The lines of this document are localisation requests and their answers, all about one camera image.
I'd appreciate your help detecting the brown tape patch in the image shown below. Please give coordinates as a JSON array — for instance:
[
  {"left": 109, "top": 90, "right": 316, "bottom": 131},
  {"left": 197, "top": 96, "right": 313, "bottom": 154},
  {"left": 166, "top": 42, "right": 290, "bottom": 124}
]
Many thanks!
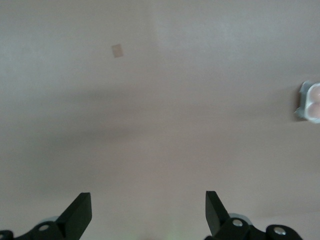
[{"left": 111, "top": 43, "right": 125, "bottom": 59}]

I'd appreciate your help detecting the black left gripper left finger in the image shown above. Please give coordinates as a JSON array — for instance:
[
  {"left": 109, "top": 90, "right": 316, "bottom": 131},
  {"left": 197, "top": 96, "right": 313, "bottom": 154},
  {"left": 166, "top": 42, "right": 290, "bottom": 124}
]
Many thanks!
[{"left": 0, "top": 192, "right": 93, "bottom": 240}]

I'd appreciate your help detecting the clear plastic egg box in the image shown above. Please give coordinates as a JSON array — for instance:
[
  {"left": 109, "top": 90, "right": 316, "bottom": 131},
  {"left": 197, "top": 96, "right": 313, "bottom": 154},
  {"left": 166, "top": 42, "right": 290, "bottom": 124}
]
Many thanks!
[{"left": 293, "top": 80, "right": 320, "bottom": 124}]

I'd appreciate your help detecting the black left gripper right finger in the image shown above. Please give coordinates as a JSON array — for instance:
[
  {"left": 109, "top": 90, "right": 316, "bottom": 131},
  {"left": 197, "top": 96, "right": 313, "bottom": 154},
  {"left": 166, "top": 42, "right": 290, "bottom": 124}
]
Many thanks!
[{"left": 203, "top": 190, "right": 304, "bottom": 240}]

